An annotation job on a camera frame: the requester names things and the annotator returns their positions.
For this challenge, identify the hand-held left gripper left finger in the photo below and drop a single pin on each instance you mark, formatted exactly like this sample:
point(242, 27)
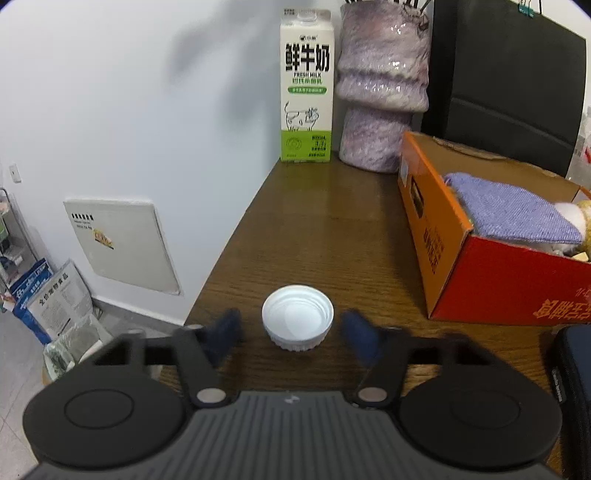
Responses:
point(221, 337)

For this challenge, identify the metal storage rack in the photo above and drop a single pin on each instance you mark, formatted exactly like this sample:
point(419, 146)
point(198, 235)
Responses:
point(11, 230)

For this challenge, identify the brown wooden desktop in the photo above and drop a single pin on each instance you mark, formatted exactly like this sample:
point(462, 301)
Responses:
point(323, 230)

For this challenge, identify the clear water bottle red label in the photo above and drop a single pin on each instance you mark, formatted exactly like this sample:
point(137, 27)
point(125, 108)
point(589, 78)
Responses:
point(584, 147)

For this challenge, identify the purple ceramic vase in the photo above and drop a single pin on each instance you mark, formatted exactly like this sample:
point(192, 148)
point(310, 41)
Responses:
point(381, 83)

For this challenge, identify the orange cardboard box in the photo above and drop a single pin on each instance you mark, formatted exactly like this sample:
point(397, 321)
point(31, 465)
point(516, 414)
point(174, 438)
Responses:
point(498, 281)

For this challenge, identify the white yellow plush hamster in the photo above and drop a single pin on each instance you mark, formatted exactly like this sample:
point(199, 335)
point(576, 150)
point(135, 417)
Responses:
point(572, 214)

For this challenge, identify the black paper bag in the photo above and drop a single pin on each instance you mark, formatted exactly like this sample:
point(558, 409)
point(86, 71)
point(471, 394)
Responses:
point(503, 83)

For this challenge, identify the white wall panel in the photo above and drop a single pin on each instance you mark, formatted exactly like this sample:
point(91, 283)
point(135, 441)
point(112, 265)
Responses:
point(122, 244)

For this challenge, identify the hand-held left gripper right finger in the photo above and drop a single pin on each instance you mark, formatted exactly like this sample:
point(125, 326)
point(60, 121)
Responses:
point(360, 334)

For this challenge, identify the white green milk carton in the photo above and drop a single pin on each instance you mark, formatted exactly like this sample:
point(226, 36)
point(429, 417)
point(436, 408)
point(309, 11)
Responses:
point(307, 92)

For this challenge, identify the cream wall charger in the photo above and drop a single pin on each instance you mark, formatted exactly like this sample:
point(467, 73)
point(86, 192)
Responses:
point(583, 257)

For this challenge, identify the clear bag of dried plants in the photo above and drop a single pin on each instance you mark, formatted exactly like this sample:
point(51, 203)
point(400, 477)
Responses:
point(78, 346)

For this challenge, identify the grey printed paper bag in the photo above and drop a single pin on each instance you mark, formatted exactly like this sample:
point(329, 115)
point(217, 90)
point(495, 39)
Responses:
point(64, 300)

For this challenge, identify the purple knitted cloth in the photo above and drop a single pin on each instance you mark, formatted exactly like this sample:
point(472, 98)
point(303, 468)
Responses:
point(512, 212)

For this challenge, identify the white wall socket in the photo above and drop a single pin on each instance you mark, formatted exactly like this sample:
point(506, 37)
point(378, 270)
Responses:
point(15, 173)

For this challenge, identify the white bottle cap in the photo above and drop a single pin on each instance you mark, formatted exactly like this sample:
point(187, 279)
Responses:
point(298, 318)

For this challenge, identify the blue white feed bag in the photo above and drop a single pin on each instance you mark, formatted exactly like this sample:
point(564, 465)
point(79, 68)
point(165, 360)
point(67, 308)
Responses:
point(27, 295)

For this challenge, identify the navy zip case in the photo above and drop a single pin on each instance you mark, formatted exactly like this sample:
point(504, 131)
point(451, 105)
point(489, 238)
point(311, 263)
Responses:
point(575, 397)

